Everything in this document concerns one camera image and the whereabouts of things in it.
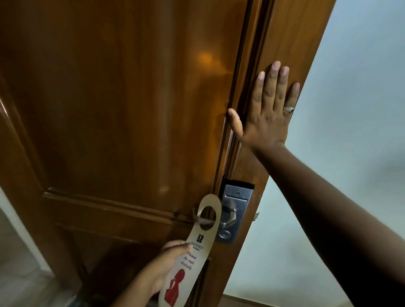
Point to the beige door hanger sign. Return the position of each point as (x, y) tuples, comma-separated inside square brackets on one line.
[(193, 253)]

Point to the brown wooden door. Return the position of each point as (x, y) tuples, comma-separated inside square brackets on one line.
[(126, 126)]

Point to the person's right forearm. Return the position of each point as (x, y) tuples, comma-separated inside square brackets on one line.
[(335, 227)]

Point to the person's left hand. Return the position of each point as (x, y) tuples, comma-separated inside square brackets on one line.
[(164, 265)]

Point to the silver electronic door lock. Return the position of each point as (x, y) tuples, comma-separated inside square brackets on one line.
[(234, 212)]

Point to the person's right thumb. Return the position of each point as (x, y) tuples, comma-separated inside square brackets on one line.
[(235, 121)]

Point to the person's right middle finger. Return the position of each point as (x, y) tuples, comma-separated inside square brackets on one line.
[(270, 83)]

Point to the person's right hand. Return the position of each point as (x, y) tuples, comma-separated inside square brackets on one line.
[(264, 120)]

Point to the person's left thumb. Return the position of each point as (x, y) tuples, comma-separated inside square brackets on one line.
[(177, 252)]

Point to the person's left forearm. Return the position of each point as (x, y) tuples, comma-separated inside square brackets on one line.
[(134, 292)]

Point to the person's right little finger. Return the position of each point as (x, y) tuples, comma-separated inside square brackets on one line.
[(292, 99)]

